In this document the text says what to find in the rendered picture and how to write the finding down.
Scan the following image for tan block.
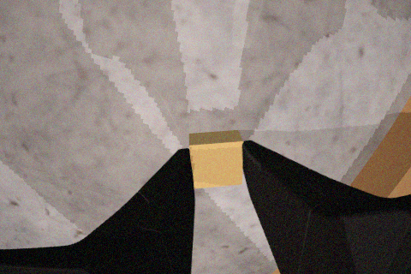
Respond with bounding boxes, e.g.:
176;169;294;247
189;130;243;188

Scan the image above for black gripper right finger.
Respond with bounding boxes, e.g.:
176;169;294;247
242;140;411;274

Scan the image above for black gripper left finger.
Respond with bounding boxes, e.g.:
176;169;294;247
0;148;195;274

